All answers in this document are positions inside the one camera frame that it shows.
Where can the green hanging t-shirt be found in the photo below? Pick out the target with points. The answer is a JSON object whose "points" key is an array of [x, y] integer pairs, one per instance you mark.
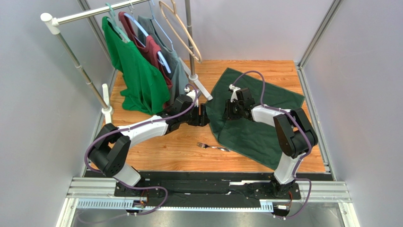
{"points": [[146, 90]]}

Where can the teal plastic hanger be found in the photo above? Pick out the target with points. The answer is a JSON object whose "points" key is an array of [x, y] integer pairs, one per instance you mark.
{"points": [[117, 29]]}

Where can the grey-blue hanging shirt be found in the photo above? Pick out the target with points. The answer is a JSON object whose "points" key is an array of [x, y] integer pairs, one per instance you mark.
{"points": [[177, 76]]}

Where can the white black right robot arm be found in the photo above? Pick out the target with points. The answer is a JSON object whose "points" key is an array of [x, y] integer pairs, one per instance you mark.
{"points": [[295, 133]]}

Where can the maroon hanging shirt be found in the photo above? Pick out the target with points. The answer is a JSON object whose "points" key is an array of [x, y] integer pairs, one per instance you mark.
{"points": [[148, 53]]}

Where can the dark green cloth napkin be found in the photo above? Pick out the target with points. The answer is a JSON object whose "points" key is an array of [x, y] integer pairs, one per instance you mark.
{"points": [[255, 140]]}

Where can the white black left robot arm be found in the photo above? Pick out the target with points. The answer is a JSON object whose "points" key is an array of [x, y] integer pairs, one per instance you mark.
{"points": [[109, 150]]}

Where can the aluminium front frame rail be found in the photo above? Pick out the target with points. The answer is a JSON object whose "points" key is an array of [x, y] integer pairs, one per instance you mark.
{"points": [[94, 191]]}

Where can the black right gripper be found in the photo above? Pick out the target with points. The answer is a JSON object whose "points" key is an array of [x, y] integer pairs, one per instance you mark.
{"points": [[229, 109]]}

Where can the aluminium frame rail right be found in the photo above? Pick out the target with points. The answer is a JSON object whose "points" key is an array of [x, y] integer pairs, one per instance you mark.
{"points": [[308, 80]]}

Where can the silver metal fork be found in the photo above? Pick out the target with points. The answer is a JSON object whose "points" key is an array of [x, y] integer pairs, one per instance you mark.
{"points": [[204, 146]]}

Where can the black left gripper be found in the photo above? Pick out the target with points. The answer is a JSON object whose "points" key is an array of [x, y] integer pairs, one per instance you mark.
{"points": [[201, 120]]}

